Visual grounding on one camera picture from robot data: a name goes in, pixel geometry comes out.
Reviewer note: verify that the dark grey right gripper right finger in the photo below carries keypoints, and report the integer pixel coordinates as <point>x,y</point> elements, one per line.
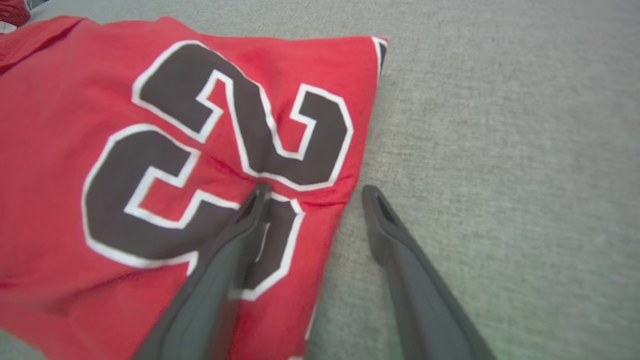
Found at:
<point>425,315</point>

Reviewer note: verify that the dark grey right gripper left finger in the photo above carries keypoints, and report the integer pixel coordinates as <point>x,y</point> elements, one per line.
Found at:
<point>205,300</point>

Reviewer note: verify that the red jersey shirt white sleeves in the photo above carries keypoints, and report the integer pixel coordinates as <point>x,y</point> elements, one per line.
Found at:
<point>60,100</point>

